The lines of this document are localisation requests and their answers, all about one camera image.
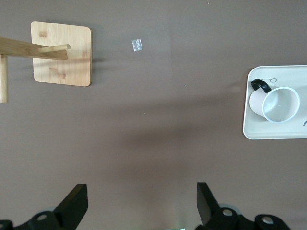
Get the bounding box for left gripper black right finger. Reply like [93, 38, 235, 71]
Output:
[195, 182, 250, 230]

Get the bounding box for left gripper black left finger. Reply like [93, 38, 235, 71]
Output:
[14, 184, 88, 230]

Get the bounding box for wooden cup hanging rack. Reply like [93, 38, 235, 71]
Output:
[0, 21, 93, 104]

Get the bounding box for beige rabbit print tray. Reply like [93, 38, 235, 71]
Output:
[242, 64, 307, 140]

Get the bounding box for clear tape piece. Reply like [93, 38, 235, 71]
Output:
[131, 37, 144, 52]

